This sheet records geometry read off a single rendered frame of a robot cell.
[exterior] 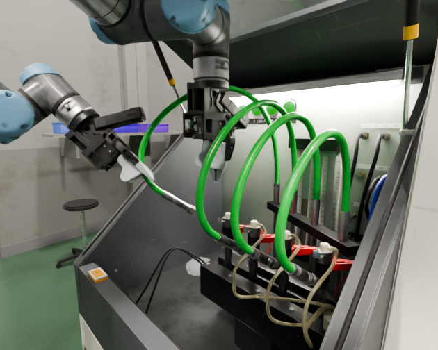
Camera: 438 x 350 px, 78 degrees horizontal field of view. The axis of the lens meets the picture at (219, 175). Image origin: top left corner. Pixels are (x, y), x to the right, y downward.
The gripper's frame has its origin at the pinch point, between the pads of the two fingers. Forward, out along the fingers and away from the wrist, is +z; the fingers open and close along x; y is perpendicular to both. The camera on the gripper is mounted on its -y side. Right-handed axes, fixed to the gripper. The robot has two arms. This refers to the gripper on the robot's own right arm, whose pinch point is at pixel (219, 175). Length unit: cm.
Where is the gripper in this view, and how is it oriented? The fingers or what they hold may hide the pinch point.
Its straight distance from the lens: 61.3
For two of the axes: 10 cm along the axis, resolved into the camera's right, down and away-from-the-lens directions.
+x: 6.9, 1.3, -7.1
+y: -7.3, 1.3, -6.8
